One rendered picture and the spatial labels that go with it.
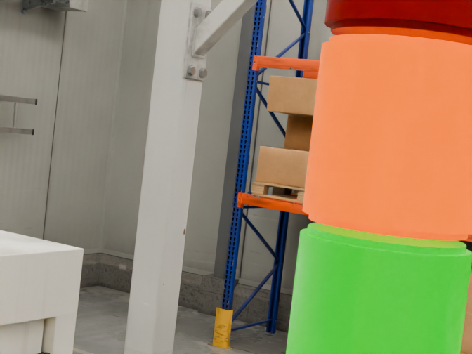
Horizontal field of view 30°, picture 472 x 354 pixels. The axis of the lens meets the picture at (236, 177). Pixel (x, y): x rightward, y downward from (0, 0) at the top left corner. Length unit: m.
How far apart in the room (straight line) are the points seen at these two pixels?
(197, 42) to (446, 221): 2.58
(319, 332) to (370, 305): 0.02
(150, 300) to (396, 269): 2.63
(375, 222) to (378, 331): 0.03
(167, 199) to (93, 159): 8.80
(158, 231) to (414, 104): 2.60
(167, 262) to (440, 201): 2.61
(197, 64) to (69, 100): 8.37
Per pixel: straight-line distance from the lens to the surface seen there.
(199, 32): 2.81
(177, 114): 2.79
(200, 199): 10.94
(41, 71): 10.78
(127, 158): 11.65
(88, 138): 11.46
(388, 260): 0.24
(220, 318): 9.15
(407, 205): 0.24
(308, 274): 0.25
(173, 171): 2.79
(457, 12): 0.24
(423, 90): 0.24
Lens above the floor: 2.24
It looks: 3 degrees down
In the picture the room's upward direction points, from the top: 6 degrees clockwise
